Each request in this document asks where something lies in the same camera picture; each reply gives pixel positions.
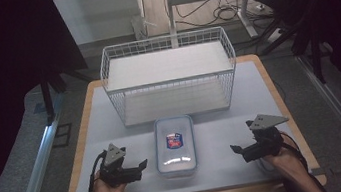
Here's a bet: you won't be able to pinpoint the person's right hand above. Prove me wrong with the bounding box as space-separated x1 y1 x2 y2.
260 139 309 186

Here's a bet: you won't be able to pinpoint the clear plastic food container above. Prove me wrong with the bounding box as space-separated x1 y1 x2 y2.
150 112 202 181

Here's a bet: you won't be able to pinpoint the black floor cables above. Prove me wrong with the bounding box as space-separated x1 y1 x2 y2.
175 0 275 32

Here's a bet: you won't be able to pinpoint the white power strip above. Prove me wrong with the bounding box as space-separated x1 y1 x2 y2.
264 27 287 45

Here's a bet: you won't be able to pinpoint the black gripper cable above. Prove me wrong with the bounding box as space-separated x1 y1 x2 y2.
277 127 311 179
81 149 113 192

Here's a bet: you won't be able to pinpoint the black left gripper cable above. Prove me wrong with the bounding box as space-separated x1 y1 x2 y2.
81 149 113 192

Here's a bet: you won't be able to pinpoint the light grey table mat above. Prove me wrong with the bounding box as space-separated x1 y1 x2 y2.
54 53 316 192

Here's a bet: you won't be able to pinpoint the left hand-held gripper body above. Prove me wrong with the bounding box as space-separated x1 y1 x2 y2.
94 139 144 190

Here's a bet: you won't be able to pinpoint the black tripod legs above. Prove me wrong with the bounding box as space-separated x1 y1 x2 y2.
37 68 74 127
255 9 330 93

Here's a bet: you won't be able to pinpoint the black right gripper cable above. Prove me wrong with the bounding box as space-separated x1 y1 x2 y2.
277 127 311 179

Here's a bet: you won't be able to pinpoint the white wire shelf rack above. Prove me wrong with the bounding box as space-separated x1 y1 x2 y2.
96 25 244 130

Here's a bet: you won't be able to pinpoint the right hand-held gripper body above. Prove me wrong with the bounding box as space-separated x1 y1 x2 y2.
237 110 295 164

